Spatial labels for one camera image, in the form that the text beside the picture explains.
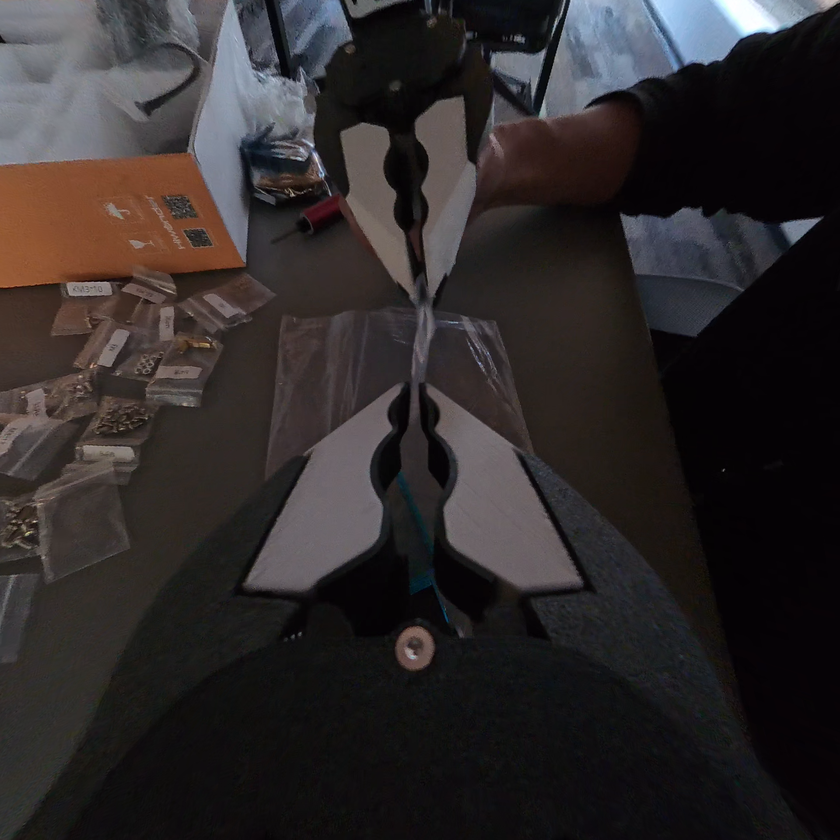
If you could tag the person's right hand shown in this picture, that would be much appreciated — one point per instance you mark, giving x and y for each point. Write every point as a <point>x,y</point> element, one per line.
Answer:
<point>544,164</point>

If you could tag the grey chair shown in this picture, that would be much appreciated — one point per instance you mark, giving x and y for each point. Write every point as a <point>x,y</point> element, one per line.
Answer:
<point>682,302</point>

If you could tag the bubble wrap bundle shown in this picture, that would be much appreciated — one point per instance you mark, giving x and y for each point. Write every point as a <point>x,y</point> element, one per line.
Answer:
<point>144,26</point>

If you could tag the black mesh chair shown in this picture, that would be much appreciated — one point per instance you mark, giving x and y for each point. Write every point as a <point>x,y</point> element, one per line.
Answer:
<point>518,26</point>

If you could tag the pile of small screw bags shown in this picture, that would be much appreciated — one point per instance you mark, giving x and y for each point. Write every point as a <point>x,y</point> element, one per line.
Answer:
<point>118,407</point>

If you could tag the orange white cardboard box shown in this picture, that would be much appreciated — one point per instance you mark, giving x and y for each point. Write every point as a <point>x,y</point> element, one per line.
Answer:
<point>98,223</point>

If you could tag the silver antistatic bag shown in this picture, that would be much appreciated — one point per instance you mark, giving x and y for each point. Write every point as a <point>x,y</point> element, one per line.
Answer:
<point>285,170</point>

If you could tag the small clear zip bag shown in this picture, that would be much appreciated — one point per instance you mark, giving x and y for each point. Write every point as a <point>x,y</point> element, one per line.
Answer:
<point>423,328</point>

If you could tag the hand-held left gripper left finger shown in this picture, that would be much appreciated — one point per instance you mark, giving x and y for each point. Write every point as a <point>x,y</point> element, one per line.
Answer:
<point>321,518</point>

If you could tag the red screwdriver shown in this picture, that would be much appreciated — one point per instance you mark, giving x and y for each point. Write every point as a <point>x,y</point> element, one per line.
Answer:
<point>321,213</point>

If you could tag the person's right forearm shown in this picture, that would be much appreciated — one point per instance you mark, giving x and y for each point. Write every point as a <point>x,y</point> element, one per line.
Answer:
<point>735,118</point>

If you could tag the white foam insert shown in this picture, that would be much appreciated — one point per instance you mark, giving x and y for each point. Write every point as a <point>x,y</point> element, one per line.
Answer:
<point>65,105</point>

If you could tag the person's dark clothing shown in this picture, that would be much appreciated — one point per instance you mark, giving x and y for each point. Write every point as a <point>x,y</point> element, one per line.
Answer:
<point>761,525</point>

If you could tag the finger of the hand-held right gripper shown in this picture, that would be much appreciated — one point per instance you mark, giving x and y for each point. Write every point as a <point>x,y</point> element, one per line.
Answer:
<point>446,190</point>
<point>374,210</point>

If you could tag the large clear plastic bag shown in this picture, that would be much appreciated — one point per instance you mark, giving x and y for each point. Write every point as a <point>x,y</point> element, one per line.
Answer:
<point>341,380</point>

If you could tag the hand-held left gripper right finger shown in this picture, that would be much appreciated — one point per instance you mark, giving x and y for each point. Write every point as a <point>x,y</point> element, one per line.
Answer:
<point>512,518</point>

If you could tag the blue bracket with black servo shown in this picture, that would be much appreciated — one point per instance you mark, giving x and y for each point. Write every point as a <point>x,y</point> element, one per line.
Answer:
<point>420,525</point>

